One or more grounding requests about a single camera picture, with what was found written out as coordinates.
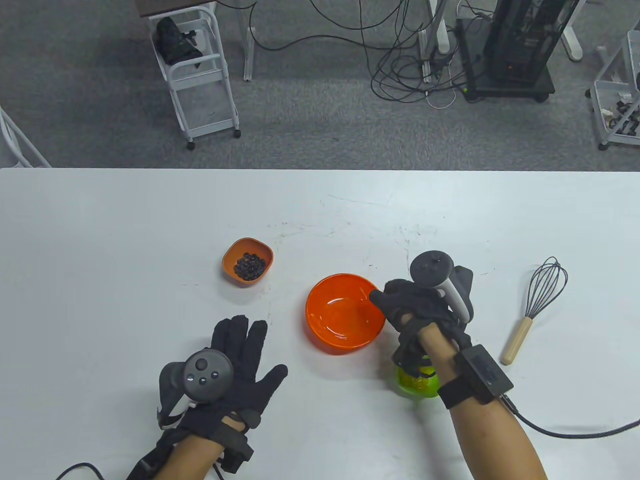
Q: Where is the person's right hand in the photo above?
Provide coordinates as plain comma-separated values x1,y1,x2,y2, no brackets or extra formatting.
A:
369,278,473,378

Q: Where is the person's left hand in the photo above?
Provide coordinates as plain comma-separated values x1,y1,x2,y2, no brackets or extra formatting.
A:
157,315,289,473

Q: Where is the dark grey hand controller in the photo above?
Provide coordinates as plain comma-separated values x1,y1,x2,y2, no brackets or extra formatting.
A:
159,348,235,431
410,250,475,323

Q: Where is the large orange bowl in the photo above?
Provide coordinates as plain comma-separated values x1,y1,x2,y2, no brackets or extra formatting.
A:
305,273,387,355

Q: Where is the small green bowl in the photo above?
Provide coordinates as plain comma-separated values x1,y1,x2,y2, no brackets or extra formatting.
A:
395,357,441,399

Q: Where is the wooden handle wire whisk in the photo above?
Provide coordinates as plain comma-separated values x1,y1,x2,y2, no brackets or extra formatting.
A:
500,256,569,366

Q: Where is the pile of chocolate beans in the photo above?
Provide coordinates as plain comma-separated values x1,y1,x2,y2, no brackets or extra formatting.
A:
233,252,268,281

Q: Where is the small orange bowl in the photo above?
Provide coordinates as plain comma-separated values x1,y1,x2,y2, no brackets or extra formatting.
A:
222,237,274,287

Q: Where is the person's right forearm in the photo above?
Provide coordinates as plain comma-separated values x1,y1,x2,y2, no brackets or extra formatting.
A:
417,322,548,480

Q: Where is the black wheeled platform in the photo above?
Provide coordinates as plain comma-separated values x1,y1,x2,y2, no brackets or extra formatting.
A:
457,17,557,103

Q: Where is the white desk leg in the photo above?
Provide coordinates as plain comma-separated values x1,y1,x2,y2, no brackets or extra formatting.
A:
240,0,257,82
419,0,453,83

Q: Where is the pile of black parts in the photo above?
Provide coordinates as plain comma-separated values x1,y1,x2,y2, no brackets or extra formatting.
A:
602,97,640,137

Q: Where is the black equipment tower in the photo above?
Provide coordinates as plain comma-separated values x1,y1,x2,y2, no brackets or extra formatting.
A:
482,0,581,86

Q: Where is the white basket cart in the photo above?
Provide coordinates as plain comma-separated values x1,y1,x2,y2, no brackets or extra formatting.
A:
586,29,640,151

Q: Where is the white rolling cart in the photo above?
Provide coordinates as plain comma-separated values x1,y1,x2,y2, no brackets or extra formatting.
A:
148,4,242,151

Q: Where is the white desk foot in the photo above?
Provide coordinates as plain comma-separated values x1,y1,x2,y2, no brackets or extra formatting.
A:
560,0,586,62

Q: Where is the black bag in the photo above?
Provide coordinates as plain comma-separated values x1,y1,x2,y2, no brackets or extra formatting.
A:
155,16,204,68

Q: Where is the brown desk top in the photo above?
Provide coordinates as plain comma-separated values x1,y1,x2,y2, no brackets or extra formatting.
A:
135,0,218,18

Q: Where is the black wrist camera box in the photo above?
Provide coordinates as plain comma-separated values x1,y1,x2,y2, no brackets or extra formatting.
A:
439,344,515,410
125,432,176,480

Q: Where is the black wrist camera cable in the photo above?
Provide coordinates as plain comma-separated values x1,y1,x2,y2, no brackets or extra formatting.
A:
55,462,106,480
500,395,640,440

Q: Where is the white floor cable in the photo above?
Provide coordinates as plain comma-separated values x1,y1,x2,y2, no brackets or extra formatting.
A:
425,75,457,109

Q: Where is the tangle of black floor cables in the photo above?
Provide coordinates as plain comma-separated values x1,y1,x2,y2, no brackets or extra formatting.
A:
215,0,481,103

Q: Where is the white metal frame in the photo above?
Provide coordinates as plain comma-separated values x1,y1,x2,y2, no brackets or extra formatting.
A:
0,105,52,168

